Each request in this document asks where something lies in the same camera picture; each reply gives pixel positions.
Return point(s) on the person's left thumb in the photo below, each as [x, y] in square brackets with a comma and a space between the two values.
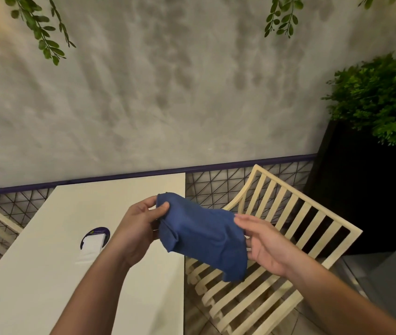
[159, 210]

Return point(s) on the person's right forearm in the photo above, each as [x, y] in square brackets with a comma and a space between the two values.
[334, 303]

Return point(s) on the round purple sticker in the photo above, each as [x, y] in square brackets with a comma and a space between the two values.
[95, 232]

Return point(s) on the hanging green leafy vine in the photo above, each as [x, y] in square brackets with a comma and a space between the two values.
[370, 0]
[283, 17]
[37, 27]

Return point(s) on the person's right thumb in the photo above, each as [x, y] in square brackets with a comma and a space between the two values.
[250, 222]

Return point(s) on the purple wall trim rail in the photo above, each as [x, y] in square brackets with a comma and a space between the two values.
[114, 177]

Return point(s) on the black planter box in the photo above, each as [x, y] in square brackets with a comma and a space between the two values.
[358, 191]

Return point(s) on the person's left hand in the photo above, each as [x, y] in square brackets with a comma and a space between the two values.
[131, 233]

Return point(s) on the green fern plant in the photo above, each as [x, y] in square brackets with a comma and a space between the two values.
[383, 97]

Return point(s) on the person's left forearm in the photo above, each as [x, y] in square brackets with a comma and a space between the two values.
[89, 296]

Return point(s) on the white folded napkin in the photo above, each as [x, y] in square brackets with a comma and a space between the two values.
[91, 249]

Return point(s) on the blue cloth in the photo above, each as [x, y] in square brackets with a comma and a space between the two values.
[201, 233]

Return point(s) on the person's right hand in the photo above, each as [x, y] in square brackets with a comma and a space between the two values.
[271, 247]

